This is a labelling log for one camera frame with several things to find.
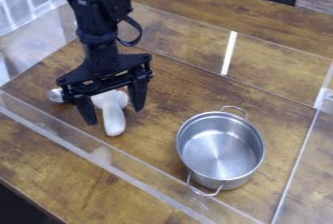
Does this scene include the spoon with yellow-green handle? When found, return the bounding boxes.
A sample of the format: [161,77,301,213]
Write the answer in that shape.
[47,89,66,103]

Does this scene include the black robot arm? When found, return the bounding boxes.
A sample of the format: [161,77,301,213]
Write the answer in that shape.
[57,0,153,125]

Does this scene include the plush mushroom red cap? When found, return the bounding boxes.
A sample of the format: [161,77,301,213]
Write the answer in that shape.
[93,90,129,136]

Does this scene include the black cable loop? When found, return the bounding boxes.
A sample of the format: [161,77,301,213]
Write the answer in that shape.
[116,15,144,48]

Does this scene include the clear acrylic front barrier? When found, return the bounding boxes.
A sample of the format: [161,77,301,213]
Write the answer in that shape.
[0,91,261,224]

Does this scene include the silver pot with handles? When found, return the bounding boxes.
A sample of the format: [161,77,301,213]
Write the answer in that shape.
[176,106,265,197]

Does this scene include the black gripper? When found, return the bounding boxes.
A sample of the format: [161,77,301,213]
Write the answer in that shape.
[57,41,153,126]

